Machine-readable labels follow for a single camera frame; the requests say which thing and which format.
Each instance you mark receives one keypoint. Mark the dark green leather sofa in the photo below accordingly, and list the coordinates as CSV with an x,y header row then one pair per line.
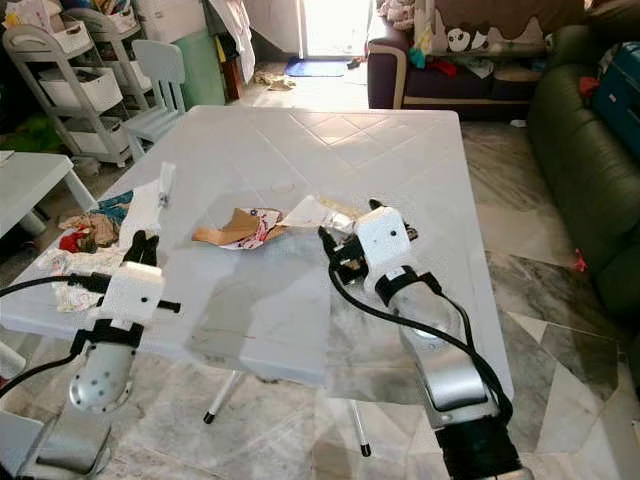
x,y
585,170

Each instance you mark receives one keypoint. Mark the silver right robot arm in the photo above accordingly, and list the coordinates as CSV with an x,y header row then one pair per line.
x,y
445,370

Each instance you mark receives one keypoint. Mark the blue box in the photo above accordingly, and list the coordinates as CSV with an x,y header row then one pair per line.
x,y
618,100

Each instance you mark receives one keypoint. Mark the green toy on floor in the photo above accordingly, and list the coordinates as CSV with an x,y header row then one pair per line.
x,y
45,135

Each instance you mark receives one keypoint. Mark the white printed crumpled tissue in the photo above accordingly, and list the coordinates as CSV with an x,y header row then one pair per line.
x,y
75,268

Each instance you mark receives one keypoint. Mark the small white side table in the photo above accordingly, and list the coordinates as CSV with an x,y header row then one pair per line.
x,y
30,180

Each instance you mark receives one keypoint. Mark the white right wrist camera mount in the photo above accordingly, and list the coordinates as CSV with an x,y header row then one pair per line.
x,y
386,243

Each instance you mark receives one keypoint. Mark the panda face cushion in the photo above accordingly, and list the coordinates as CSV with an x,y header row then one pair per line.
x,y
465,38

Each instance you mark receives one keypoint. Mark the green cabinet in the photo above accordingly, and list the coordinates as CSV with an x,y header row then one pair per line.
x,y
202,68

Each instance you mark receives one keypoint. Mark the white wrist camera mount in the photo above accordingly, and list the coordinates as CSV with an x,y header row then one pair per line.
x,y
128,292
386,243

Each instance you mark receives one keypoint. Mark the red and brown wrapper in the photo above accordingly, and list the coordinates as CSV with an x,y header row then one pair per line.
x,y
88,233

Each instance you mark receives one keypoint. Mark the white crumpled paper wrapper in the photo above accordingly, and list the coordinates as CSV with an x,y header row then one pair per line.
x,y
310,212

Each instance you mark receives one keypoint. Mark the white plastic stick packet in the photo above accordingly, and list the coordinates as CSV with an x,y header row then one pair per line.
x,y
165,195

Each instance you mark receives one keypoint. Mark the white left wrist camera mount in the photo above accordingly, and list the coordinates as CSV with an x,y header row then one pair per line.
x,y
128,292

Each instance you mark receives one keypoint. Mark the pair of slippers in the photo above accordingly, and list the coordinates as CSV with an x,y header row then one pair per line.
x,y
274,80

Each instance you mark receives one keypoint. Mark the blue doormat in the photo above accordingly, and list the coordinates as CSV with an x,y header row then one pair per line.
x,y
316,69

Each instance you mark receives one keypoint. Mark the large white folding table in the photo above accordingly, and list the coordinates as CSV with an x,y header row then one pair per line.
x,y
300,160

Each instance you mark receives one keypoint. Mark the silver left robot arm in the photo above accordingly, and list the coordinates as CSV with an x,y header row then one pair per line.
x,y
98,380

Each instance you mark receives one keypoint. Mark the blue snack packet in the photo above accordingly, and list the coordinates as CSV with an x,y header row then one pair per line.
x,y
115,205

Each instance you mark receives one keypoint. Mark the grey shelf cart cluttered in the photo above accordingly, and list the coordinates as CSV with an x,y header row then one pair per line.
x,y
110,40

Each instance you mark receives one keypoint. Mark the small red floor scrap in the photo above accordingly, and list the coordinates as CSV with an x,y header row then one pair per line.
x,y
580,262

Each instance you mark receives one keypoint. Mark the pale blue child chair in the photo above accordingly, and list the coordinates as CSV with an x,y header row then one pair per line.
x,y
160,110

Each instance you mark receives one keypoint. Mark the dark purple sofa beige trim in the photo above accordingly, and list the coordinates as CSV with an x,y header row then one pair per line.
x,y
440,82

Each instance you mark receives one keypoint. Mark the grey shelf cart white bins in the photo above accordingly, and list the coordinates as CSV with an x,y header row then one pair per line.
x,y
75,90

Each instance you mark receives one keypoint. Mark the white hanging cloth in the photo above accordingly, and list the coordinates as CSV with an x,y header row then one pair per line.
x,y
235,35

